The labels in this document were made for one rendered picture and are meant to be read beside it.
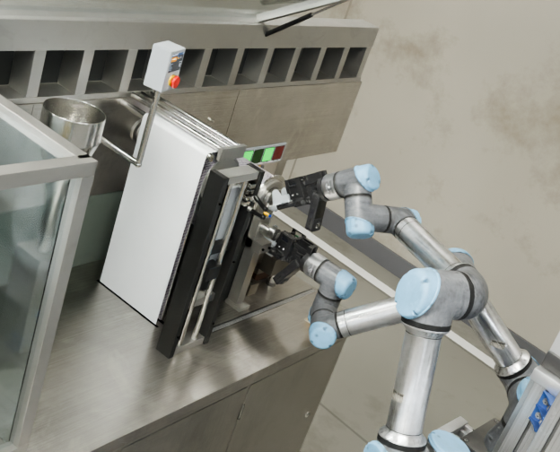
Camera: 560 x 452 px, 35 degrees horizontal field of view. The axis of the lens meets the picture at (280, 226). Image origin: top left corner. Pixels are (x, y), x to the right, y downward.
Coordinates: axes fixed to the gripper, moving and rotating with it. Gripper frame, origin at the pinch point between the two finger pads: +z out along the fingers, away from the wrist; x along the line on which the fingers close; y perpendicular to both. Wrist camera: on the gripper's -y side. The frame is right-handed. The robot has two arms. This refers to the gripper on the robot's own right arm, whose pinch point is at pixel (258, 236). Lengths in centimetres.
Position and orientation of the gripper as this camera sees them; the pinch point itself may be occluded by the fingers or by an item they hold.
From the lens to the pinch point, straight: 272.1
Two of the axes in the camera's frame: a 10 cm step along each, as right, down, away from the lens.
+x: -5.9, 1.6, -7.9
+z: -7.5, -4.8, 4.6
